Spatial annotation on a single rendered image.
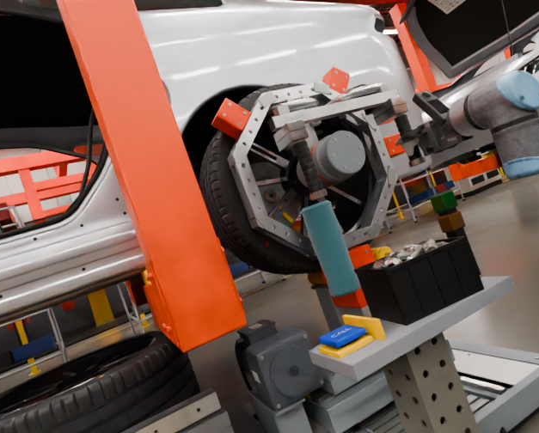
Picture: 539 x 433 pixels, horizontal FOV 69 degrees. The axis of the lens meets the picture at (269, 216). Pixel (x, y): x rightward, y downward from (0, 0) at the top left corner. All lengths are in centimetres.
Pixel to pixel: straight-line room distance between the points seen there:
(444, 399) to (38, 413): 90
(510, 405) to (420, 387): 48
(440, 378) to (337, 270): 37
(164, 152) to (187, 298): 34
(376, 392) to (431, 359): 50
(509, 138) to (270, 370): 81
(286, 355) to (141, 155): 66
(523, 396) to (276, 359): 67
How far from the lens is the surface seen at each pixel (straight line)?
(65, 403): 113
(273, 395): 119
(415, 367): 85
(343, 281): 108
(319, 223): 107
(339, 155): 112
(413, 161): 117
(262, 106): 124
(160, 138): 97
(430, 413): 89
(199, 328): 93
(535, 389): 138
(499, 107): 97
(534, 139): 97
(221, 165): 122
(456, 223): 98
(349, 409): 130
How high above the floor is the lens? 71
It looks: 2 degrees up
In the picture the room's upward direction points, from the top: 20 degrees counter-clockwise
